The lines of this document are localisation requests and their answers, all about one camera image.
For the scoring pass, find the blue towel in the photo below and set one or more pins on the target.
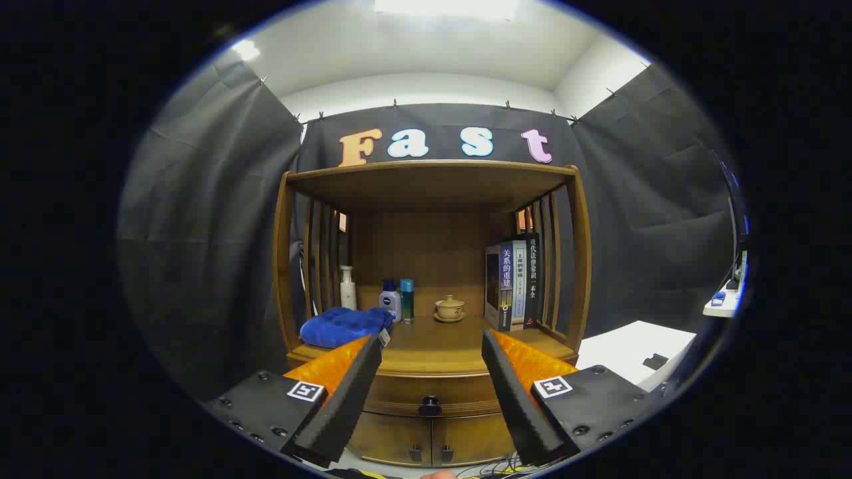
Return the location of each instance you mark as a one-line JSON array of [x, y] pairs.
[[339, 326]]

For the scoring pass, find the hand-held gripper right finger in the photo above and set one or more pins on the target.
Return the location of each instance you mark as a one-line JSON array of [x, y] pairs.
[[519, 406]]

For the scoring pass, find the teal bottle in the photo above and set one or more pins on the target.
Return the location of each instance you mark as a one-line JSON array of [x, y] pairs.
[[407, 303]]

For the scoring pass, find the wooden countertop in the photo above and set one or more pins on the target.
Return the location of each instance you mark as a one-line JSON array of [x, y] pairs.
[[432, 339]]

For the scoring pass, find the beige lidded teacup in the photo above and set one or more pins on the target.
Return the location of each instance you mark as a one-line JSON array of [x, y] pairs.
[[450, 309]]

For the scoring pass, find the wooden cabinet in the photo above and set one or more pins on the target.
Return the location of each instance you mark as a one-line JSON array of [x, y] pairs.
[[426, 253]]

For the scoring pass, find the book with black spine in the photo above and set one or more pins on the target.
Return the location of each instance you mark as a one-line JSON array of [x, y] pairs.
[[532, 279]]

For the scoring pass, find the white bottle with blue cap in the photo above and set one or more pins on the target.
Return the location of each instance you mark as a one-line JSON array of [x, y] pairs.
[[390, 303]]

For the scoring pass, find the wooden drawer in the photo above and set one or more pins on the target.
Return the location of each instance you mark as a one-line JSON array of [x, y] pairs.
[[459, 392]]

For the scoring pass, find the book with pale spine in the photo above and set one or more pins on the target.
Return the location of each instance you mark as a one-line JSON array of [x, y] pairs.
[[519, 286]]

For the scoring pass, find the white side cabinet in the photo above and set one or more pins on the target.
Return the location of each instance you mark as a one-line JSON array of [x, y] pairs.
[[619, 352]]

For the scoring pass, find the book with blue spine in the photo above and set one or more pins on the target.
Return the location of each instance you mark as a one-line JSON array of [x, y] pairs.
[[498, 286]]

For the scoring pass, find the small blue object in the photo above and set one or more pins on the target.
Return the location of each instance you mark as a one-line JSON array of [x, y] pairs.
[[717, 298]]

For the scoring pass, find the white pump bottle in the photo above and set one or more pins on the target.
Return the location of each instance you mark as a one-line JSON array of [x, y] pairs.
[[347, 293]]

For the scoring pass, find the black drawer knob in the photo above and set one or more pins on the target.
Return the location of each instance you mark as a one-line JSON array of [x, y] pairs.
[[430, 406]]

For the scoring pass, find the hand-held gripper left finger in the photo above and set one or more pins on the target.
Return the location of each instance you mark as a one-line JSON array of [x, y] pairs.
[[346, 399]]

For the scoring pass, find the white wall shelf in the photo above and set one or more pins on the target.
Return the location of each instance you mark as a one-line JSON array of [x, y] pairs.
[[722, 309]]

